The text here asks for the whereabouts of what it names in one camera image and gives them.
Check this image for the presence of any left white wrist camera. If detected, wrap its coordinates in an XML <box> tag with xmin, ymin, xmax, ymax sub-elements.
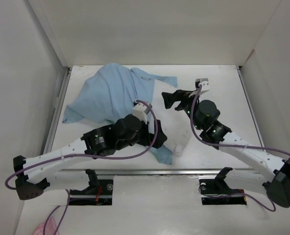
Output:
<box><xmin>132</xmin><ymin>101</ymin><xmax>152</xmax><ymax>124</ymax></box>

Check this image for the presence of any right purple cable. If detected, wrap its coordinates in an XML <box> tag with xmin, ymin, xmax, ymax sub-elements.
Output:
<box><xmin>190</xmin><ymin>84</ymin><xmax>290</xmax><ymax>212</ymax></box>

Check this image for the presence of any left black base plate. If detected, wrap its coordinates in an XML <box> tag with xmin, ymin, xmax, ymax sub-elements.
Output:
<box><xmin>68</xmin><ymin>169</ymin><xmax>114</xmax><ymax>206</ymax></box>

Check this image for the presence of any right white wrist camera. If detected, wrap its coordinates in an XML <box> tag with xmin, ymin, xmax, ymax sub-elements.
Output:
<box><xmin>195</xmin><ymin>78</ymin><xmax>210</xmax><ymax>96</ymax></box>

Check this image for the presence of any pink cloth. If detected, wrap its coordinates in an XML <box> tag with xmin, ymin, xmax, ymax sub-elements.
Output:
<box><xmin>33</xmin><ymin>217</ymin><xmax>57</xmax><ymax>235</ymax></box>

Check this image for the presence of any purple cable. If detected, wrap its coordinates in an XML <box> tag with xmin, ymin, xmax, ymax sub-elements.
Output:
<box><xmin>4</xmin><ymin>99</ymin><xmax>160</xmax><ymax>235</ymax></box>
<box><xmin>190</xmin><ymin>84</ymin><xmax>290</xmax><ymax>212</ymax></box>

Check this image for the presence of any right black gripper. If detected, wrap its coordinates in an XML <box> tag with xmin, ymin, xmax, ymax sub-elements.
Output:
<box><xmin>162</xmin><ymin>90</ymin><xmax>202</xmax><ymax>131</ymax></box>

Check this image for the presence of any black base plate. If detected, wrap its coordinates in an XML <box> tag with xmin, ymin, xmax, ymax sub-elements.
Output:
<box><xmin>199</xmin><ymin>167</ymin><xmax>247</xmax><ymax>206</ymax></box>
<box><xmin>68</xmin><ymin>169</ymin><xmax>114</xmax><ymax>206</ymax></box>

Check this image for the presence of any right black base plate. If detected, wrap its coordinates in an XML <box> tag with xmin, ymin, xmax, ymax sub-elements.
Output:
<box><xmin>199</xmin><ymin>167</ymin><xmax>247</xmax><ymax>206</ymax></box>

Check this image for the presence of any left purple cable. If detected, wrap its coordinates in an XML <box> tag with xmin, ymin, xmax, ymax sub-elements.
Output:
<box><xmin>4</xmin><ymin>99</ymin><xmax>160</xmax><ymax>235</ymax></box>

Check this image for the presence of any white pillow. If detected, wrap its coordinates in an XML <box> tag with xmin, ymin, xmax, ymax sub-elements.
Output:
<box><xmin>134</xmin><ymin>80</ymin><xmax>192</xmax><ymax>157</ymax></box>

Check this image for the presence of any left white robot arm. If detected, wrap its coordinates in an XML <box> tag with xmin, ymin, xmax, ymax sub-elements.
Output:
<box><xmin>13</xmin><ymin>115</ymin><xmax>167</xmax><ymax>200</ymax></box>

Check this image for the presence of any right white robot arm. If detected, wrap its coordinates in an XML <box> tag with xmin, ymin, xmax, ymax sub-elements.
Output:
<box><xmin>161</xmin><ymin>90</ymin><xmax>290</xmax><ymax>208</ymax></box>

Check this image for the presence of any blue pillowcase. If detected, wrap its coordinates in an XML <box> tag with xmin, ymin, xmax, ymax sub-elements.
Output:
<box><xmin>63</xmin><ymin>63</ymin><xmax>178</xmax><ymax>165</ymax></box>

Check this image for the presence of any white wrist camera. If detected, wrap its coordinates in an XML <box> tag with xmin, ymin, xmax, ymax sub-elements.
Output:
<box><xmin>132</xmin><ymin>101</ymin><xmax>152</xmax><ymax>124</ymax></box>
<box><xmin>195</xmin><ymin>78</ymin><xmax>210</xmax><ymax>96</ymax></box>

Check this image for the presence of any aluminium front rail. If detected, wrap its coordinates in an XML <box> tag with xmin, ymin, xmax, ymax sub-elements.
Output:
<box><xmin>41</xmin><ymin>168</ymin><xmax>274</xmax><ymax>176</ymax></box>

